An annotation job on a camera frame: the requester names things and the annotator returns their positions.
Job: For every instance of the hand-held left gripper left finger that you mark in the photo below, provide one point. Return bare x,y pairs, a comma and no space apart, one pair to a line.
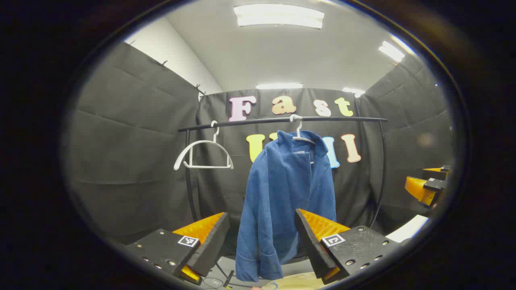
213,245

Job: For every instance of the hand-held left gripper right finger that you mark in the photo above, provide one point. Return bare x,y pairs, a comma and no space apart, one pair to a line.
309,245

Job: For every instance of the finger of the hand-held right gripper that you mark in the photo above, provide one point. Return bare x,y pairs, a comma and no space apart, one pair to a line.
419,189
435,174

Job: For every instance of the white plastic hanger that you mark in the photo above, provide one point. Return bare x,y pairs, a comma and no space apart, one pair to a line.
299,129
202,141

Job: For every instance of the black clothes rack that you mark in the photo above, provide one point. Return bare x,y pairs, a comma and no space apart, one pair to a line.
250,121

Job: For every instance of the white platform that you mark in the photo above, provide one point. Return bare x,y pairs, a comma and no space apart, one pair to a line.
407,228

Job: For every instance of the black backdrop cloth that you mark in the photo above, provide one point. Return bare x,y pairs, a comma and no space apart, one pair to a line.
129,161

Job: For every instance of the large ceiling light panel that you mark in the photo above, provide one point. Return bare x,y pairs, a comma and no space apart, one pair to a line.
278,16

